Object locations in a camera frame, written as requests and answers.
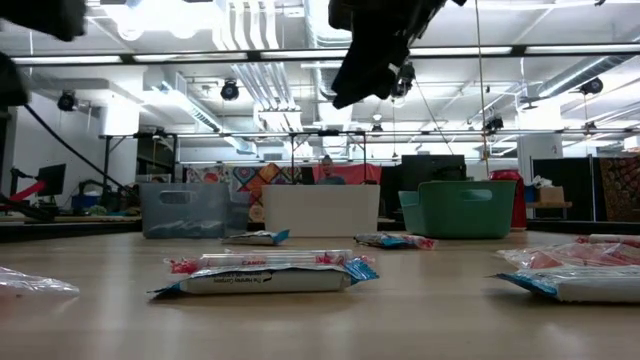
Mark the grey translucent plastic bin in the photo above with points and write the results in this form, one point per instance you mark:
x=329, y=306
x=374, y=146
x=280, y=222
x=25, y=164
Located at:
x=200, y=210

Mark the person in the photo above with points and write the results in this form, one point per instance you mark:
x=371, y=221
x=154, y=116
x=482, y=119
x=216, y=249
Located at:
x=329, y=170

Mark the black partition panel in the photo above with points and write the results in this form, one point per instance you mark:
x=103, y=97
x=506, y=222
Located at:
x=575, y=180

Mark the red cloth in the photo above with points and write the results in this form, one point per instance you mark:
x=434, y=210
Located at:
x=362, y=172

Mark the colourful patchwork quilt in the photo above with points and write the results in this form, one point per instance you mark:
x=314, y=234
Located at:
x=260, y=177

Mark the brown patterned tapestry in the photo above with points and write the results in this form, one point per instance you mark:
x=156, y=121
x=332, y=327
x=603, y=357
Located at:
x=622, y=190

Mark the wooden side table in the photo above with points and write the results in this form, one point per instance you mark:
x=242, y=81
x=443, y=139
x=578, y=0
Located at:
x=550, y=204

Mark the white plastic bin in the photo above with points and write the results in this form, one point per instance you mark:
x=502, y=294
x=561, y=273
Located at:
x=320, y=210

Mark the teal plastic bin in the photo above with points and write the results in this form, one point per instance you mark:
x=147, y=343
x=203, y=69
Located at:
x=460, y=215

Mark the small black monitor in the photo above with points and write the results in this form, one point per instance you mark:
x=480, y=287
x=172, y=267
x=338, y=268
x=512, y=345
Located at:
x=50, y=181

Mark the large black monitor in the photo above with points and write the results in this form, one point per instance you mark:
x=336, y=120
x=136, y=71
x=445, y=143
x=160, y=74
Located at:
x=432, y=170

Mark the blue storage box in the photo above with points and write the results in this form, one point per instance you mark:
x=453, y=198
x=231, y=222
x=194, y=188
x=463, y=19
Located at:
x=85, y=202

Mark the cardboard box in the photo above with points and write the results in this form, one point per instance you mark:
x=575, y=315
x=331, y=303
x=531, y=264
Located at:
x=550, y=195

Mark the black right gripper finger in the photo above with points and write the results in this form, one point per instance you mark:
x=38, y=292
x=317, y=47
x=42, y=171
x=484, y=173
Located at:
x=350, y=80
x=380, y=82

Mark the black overhead light beam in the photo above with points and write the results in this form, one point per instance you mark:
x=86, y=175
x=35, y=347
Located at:
x=230, y=55

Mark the black ceiling spotlight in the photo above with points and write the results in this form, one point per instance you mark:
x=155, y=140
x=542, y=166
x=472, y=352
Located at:
x=592, y=86
x=229, y=91
x=406, y=80
x=67, y=101

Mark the red white candy roll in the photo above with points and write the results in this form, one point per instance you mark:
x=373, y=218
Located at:
x=610, y=240
x=260, y=262
x=425, y=244

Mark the white plastic bag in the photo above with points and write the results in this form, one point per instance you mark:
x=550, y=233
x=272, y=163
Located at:
x=541, y=181

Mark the red angled bar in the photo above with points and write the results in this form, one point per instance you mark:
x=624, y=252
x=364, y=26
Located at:
x=30, y=191

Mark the clear bag orange gummies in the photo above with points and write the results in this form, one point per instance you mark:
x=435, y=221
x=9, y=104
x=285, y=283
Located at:
x=30, y=282
x=550, y=259

